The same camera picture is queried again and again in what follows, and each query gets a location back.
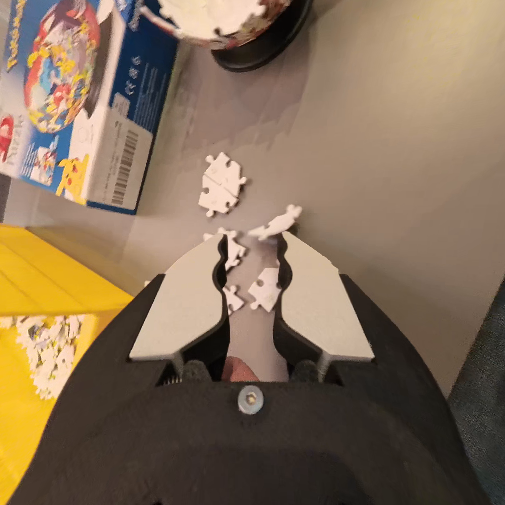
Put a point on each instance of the blue puzzle box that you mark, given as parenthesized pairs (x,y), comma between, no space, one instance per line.
(47,79)

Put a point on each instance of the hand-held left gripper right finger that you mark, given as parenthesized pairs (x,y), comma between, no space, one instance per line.
(323,311)

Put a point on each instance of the stacked yellow storage bins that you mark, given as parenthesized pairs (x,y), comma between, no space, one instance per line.
(39,276)

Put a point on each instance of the joined white puzzle pieces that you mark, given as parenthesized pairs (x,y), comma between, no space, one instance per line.
(221,185)

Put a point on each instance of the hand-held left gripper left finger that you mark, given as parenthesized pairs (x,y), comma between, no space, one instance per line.
(181,307)

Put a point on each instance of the black round ball stand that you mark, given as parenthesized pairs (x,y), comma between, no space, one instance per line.
(268,53)

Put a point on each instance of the white puzzle piece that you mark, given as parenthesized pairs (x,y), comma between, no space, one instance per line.
(276,225)
(234,250)
(232,300)
(266,290)

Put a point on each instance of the pile of white puzzle pieces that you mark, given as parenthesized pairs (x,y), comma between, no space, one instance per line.
(51,351)

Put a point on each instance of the partly built puzzle ball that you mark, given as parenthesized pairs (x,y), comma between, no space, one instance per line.
(209,15)

